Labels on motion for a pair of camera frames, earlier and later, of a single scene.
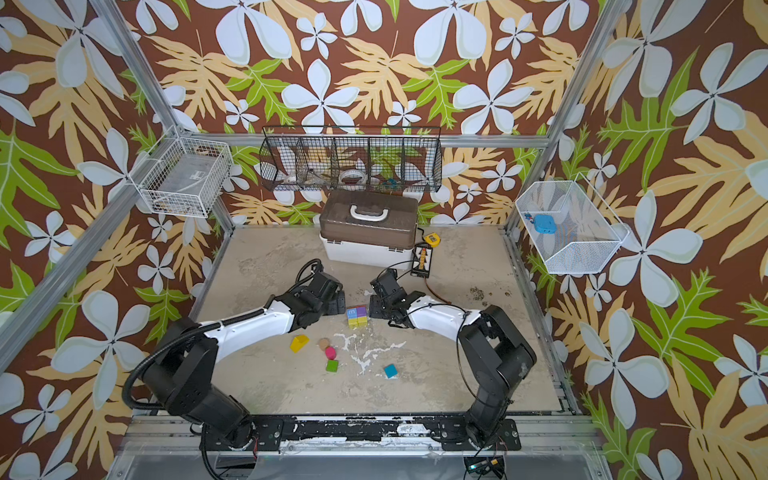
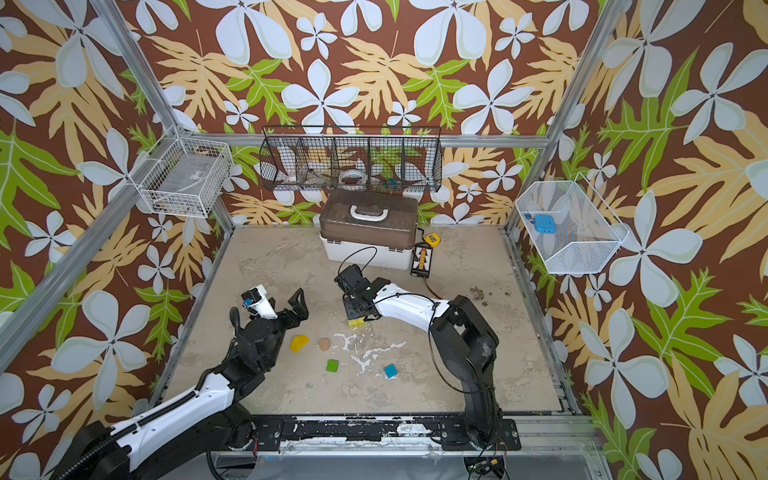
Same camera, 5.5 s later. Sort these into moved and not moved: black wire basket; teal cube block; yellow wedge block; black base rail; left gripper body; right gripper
Moved: right gripper; left gripper body
Not moved: black base rail; black wire basket; teal cube block; yellow wedge block
